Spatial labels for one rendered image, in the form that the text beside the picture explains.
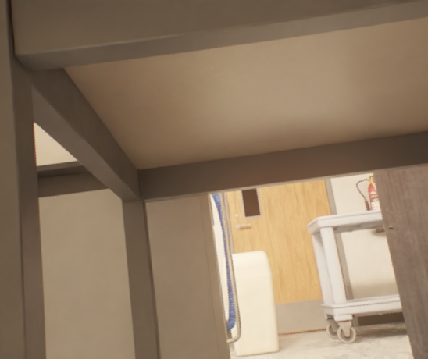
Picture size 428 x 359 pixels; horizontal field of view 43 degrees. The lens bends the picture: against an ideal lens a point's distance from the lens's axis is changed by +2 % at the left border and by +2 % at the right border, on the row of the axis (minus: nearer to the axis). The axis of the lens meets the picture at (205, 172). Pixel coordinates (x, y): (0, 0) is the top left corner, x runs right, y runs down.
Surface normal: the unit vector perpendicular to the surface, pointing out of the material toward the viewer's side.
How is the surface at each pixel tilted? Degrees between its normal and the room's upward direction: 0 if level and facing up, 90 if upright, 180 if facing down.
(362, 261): 90
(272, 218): 90
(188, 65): 180
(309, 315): 90
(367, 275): 90
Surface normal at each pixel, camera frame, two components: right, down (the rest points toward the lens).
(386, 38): 0.13, 0.97
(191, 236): -0.04, -0.22
